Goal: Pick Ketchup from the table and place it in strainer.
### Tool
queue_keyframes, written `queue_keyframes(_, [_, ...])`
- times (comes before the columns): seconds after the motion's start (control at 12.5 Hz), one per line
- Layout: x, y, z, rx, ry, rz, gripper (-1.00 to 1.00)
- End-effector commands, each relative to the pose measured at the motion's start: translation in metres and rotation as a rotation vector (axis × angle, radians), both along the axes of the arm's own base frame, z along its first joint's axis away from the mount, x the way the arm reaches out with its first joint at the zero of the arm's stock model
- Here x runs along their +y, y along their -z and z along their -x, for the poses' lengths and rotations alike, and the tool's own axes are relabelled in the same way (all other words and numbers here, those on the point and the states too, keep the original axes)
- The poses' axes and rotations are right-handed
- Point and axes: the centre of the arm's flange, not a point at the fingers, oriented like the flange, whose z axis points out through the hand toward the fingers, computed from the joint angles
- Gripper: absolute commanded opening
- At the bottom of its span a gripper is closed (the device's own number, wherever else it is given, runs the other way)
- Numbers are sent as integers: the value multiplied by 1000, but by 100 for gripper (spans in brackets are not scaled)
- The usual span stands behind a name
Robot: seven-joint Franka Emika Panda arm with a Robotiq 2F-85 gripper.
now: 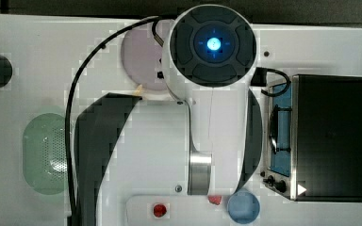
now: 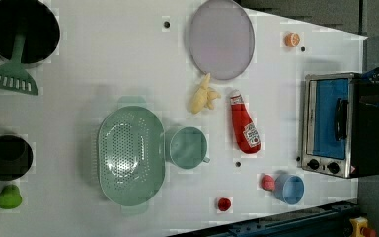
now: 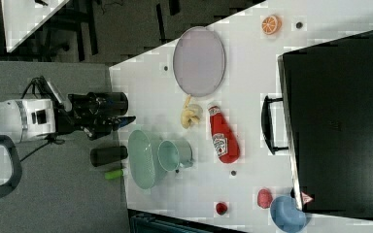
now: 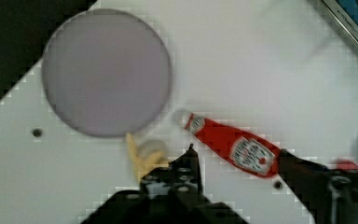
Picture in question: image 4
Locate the round grey plate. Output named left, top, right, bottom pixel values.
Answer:
left=41, top=9, right=172, bottom=138

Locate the peeled yellow banana toy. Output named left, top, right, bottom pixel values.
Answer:
left=125, top=133, right=169, bottom=183

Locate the red ketchup bottle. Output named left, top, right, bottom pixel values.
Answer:
left=175, top=110, right=281, bottom=178

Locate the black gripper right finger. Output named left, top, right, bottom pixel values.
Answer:
left=278, top=149, right=358, bottom=224

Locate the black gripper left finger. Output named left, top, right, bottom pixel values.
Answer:
left=139, top=144, right=203, bottom=202

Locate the red strawberry toy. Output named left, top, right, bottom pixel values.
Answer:
left=335, top=160, right=358, bottom=171

